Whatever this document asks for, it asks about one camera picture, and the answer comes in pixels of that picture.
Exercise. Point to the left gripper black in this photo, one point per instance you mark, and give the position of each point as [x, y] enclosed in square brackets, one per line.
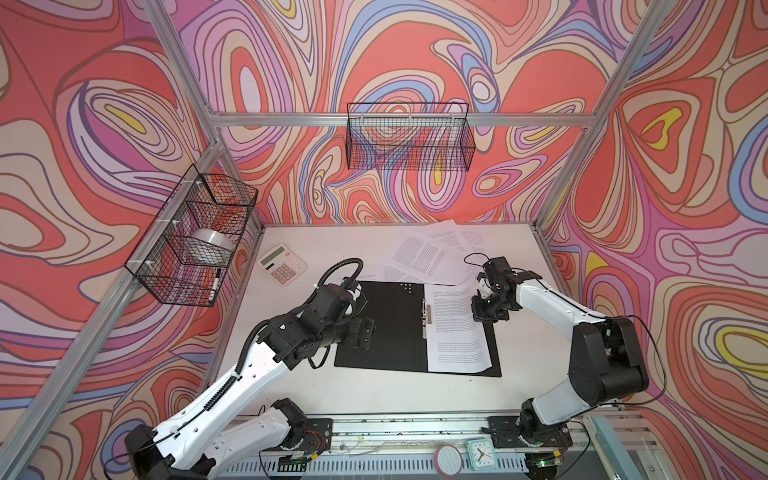
[367, 332]

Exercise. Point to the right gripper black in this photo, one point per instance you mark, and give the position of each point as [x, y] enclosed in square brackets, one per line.
[479, 314]

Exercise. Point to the red folder black inside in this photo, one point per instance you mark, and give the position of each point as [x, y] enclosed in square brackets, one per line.
[397, 343]

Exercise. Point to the printed paper sheet stack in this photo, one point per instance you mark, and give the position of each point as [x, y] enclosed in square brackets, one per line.
[433, 254]

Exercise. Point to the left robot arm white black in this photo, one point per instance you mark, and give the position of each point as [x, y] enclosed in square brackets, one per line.
[201, 442]

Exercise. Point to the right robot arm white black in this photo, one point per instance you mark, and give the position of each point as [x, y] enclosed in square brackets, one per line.
[605, 361]

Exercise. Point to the metal folder clip mechanism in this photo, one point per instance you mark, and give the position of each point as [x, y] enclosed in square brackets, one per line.
[425, 319]

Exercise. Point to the pink desk calculator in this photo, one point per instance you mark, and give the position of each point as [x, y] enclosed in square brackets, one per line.
[282, 265]

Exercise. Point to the small teal alarm clock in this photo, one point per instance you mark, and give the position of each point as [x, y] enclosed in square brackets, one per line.
[481, 454]

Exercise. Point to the round pink white disc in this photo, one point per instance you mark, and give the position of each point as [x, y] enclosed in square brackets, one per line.
[448, 461]

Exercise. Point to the white tape roll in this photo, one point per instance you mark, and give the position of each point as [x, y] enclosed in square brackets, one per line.
[214, 238]

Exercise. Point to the light blue bar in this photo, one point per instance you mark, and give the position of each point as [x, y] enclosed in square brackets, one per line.
[615, 458]

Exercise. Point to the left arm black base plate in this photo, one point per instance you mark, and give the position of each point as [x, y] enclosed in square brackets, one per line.
[311, 436]

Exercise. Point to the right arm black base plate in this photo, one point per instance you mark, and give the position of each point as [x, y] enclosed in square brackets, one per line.
[512, 432]

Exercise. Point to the black wire basket back wall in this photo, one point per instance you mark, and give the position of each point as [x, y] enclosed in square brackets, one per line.
[409, 136]

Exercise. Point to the black wire basket wall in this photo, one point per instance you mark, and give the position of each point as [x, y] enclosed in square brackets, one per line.
[177, 269]
[409, 136]

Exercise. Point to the black wire basket left wall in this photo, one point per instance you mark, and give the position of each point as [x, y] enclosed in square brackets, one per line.
[177, 269]

